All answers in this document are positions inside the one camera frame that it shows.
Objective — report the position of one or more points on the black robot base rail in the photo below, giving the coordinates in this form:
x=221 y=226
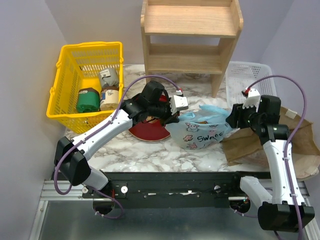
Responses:
x=161 y=190

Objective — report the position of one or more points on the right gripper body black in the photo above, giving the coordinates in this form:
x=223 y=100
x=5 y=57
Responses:
x=243 y=114

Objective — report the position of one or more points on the beige wrapped food package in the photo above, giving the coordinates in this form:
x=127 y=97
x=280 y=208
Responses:
x=109 y=98

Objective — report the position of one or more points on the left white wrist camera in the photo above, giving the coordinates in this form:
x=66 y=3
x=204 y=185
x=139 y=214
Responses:
x=178 y=103

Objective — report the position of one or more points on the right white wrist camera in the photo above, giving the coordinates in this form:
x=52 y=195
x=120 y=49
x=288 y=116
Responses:
x=252 y=98

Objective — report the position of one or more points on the wooden shelf rack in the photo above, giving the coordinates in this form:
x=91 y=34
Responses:
x=190 y=36

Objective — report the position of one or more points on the light blue plastic bag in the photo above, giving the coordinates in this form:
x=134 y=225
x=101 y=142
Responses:
x=198 y=129

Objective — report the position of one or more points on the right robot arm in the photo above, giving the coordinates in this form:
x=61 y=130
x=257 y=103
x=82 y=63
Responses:
x=284 y=209

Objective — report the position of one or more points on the white plastic mesh basket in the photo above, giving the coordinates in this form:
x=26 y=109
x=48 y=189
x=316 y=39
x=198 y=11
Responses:
x=240 y=75

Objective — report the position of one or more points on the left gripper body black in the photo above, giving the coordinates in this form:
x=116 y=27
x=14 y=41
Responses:
x=161 y=111

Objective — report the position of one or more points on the red round lacquer tray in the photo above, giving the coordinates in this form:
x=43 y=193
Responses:
x=143 y=126

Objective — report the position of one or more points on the yellow plastic shopping basket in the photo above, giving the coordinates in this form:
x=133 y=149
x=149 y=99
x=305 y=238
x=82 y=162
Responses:
x=77 y=68

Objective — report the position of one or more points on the brown paper grocery bag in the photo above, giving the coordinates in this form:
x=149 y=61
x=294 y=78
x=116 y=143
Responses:
x=244 y=147

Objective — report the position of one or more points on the grey wrapped food package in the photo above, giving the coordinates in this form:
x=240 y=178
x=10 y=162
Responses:
x=108 y=77

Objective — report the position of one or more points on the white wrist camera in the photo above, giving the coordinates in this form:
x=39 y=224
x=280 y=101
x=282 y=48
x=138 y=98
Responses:
x=252 y=98
x=178 y=103

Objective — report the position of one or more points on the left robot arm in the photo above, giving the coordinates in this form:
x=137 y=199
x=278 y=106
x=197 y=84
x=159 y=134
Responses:
x=72 y=156

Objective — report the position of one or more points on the green wrapped food package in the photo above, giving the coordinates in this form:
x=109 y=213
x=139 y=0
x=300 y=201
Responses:
x=88 y=100

